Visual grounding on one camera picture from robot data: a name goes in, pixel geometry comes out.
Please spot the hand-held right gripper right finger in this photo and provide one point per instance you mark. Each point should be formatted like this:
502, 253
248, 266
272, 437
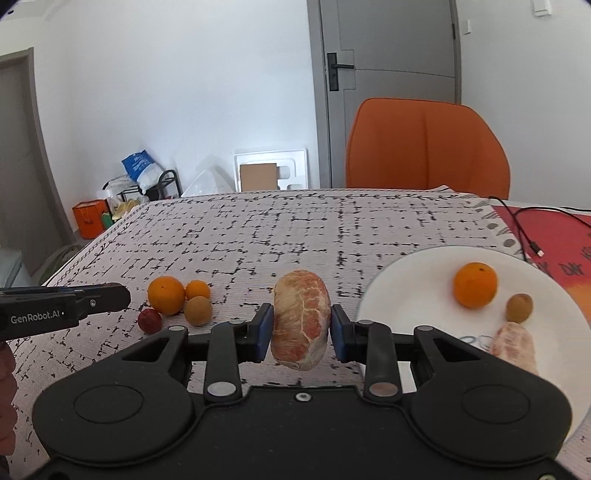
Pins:
340, 332

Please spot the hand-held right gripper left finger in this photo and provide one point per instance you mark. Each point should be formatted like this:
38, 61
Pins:
264, 332

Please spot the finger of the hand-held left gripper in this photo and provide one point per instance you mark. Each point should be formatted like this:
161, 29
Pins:
106, 297
41, 291

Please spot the large peeled pomelo segment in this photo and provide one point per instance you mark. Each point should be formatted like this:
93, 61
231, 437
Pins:
300, 318

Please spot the white plate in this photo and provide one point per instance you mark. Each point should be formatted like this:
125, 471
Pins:
415, 286

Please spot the large orange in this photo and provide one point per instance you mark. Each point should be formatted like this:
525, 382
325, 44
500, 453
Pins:
475, 285
166, 295

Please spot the small pinkish pomelo segment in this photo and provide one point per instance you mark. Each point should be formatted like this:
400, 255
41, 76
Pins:
515, 346

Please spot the brown longan fruit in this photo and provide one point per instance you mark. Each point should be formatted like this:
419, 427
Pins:
519, 308

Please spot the person's left hand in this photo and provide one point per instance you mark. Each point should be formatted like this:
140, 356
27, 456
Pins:
5, 392

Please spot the red jujube fruit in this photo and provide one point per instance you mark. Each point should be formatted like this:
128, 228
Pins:
150, 321

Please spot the tan round small fruit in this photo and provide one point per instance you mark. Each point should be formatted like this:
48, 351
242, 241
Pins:
198, 311

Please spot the small orange kumquat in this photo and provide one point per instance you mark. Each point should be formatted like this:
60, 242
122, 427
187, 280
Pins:
197, 290

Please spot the orange box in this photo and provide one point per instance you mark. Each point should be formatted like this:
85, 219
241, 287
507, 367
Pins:
87, 219

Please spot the yellow bananas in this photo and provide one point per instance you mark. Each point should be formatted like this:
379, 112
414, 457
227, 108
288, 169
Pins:
124, 207

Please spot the white black patterned tablecloth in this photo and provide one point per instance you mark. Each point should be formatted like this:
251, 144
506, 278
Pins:
277, 230

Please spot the brown door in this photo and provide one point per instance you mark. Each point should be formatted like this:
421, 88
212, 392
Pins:
23, 161

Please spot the blue white plastic bag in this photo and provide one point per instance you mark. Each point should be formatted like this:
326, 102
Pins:
141, 170

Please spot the clear plastic bag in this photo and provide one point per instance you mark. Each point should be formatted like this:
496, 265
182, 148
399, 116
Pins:
207, 182

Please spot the brown cardboard sheet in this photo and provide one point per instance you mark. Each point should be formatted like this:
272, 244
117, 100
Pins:
258, 177

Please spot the white foam packaging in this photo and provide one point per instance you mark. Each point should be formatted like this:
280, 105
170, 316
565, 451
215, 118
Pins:
295, 161

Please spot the orange chair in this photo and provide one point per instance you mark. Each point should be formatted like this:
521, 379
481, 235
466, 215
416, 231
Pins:
425, 147

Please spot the red orange printed mat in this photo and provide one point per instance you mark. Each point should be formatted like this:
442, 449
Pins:
554, 240

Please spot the grey door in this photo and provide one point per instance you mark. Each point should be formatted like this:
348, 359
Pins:
392, 37

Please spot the white wall switch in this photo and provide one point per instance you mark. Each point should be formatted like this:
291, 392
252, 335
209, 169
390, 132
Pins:
467, 26

